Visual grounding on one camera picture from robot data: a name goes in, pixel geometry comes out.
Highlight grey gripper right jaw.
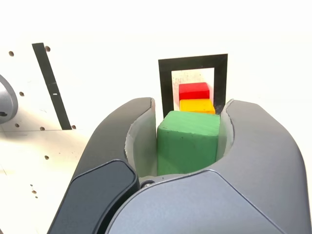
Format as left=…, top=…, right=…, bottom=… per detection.
left=107, top=98, right=306, bottom=234

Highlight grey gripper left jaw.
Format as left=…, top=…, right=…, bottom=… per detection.
left=47, top=97, right=158, bottom=234

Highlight green cube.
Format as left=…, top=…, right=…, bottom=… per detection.
left=156, top=110, right=221, bottom=176

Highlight yellow cube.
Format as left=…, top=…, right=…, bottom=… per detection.
left=179, top=98, right=216, bottom=115

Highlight red cube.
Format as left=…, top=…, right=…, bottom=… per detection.
left=178, top=82, right=211, bottom=100

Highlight black tape square outline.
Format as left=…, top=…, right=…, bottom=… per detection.
left=157, top=53, right=229, bottom=118

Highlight black tape strip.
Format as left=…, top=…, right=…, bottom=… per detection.
left=31, top=42, right=73, bottom=131

